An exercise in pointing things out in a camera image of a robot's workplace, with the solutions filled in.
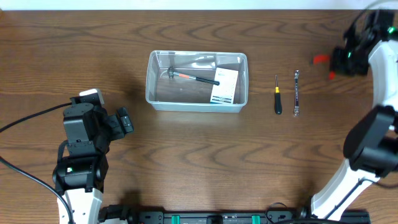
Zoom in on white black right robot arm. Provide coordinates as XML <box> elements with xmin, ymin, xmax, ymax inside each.
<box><xmin>308</xmin><ymin>40</ymin><xmax>397</xmax><ymax>221</ymax></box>

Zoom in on red handled pliers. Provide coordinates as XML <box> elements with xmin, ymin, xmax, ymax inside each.
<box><xmin>312</xmin><ymin>54</ymin><xmax>336</xmax><ymax>80</ymax></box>

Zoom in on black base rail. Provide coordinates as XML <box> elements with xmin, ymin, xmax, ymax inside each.
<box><xmin>98</xmin><ymin>202</ymin><xmax>371</xmax><ymax>224</ymax></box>

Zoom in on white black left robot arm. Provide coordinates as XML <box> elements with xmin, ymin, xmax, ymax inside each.
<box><xmin>53</xmin><ymin>93</ymin><xmax>134</xmax><ymax>223</ymax></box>

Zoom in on white blue cardboard box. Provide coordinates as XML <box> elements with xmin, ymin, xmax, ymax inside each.
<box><xmin>210</xmin><ymin>68</ymin><xmax>238</xmax><ymax>105</ymax></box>

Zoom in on silver wrench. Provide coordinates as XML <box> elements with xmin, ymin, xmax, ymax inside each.
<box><xmin>294</xmin><ymin>70</ymin><xmax>300</xmax><ymax>116</ymax></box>

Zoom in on small black orange hammer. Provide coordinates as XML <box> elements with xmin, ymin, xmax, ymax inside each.
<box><xmin>167</xmin><ymin>67</ymin><xmax>220</xmax><ymax>86</ymax></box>

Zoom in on black yellow screwdriver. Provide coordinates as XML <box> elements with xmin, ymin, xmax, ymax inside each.
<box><xmin>274</xmin><ymin>75</ymin><xmax>282</xmax><ymax>115</ymax></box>

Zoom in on clear plastic container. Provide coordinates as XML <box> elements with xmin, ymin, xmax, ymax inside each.
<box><xmin>146</xmin><ymin>50</ymin><xmax>249</xmax><ymax>113</ymax></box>

